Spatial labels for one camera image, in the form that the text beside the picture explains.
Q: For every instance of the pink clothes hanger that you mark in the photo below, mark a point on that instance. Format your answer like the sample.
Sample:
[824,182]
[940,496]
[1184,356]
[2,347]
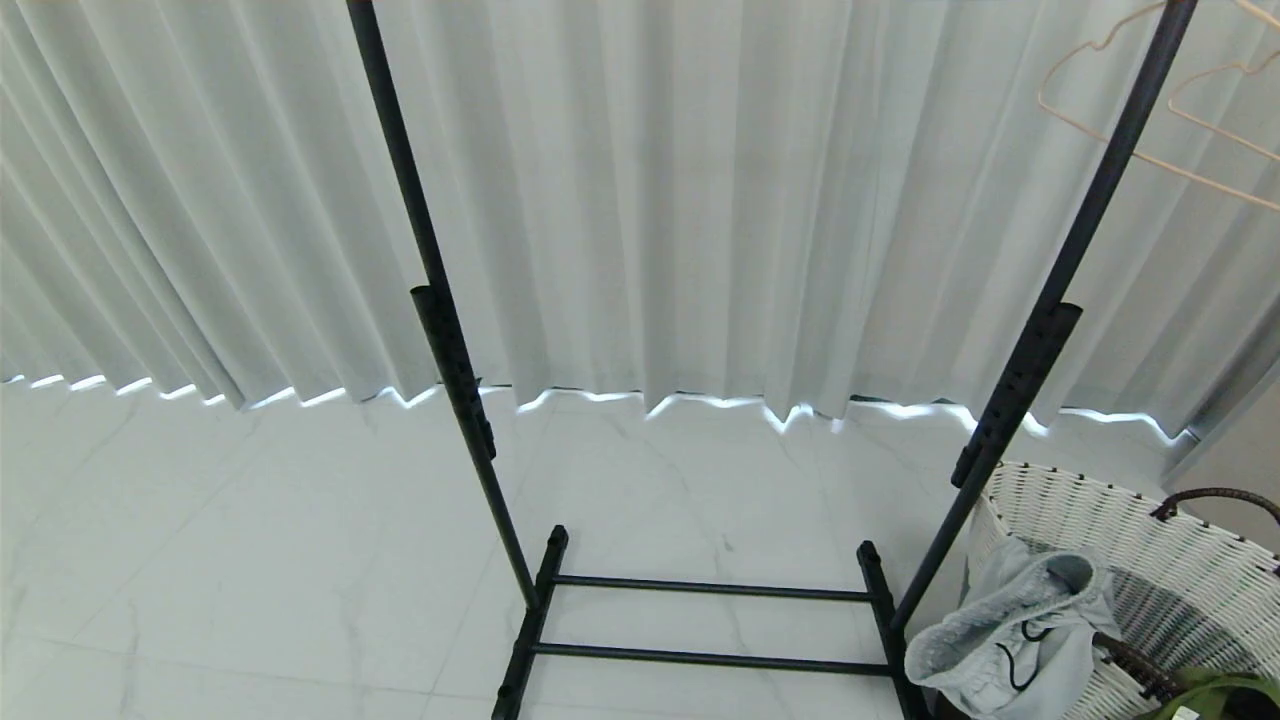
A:
[1225,128]
[1200,179]

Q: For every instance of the green printed shirt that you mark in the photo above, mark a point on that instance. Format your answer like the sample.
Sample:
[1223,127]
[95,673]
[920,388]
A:
[1215,695]

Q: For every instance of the black clothes rack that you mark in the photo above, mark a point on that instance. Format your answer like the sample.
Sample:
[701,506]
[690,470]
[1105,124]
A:
[445,330]

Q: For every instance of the white laundry basket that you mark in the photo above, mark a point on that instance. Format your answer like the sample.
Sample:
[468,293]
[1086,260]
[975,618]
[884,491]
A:
[1180,560]

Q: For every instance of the white curtain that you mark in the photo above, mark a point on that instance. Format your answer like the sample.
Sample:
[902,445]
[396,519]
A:
[700,180]

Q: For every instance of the pale grey shorts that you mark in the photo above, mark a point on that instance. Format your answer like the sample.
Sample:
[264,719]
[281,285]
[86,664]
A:
[1060,640]

